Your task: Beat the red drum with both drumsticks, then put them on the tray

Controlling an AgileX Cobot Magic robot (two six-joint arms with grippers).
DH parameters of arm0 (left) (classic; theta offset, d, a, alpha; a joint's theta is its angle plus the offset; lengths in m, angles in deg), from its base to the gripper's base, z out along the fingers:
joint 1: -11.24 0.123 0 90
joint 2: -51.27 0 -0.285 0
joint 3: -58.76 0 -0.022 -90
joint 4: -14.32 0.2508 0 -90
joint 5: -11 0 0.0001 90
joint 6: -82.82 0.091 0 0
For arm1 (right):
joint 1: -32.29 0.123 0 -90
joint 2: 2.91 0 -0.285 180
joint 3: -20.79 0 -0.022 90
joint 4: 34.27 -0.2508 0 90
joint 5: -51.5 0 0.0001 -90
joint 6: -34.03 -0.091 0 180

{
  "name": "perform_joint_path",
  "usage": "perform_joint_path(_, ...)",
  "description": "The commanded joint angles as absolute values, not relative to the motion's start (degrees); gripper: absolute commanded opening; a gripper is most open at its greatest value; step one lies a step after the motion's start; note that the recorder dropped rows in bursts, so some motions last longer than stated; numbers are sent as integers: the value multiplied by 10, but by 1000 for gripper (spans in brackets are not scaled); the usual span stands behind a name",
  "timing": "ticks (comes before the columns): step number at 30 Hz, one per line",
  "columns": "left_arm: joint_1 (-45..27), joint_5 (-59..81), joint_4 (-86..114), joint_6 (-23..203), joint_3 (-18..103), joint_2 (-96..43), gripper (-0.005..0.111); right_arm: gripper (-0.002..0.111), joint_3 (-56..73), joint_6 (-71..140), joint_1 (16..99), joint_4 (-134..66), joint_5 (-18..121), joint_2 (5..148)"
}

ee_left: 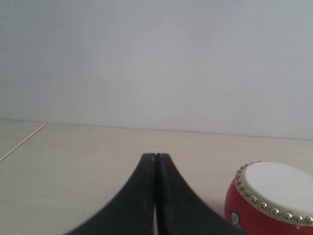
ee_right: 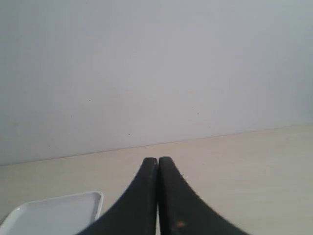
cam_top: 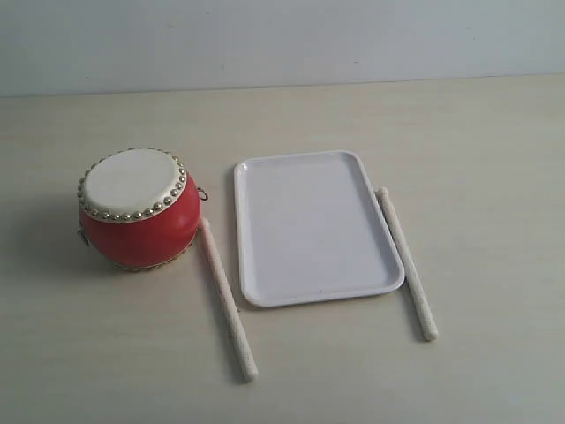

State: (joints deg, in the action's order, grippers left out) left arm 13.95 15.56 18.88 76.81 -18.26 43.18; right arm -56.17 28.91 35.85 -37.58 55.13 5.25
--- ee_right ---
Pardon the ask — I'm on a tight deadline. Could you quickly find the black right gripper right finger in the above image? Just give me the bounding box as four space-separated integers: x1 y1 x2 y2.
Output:
158 157 246 235

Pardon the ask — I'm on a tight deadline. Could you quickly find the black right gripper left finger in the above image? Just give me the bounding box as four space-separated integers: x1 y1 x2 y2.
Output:
79 157 158 235

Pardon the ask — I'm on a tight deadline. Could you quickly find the white plastic tray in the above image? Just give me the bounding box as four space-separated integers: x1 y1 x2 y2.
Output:
0 191 103 235

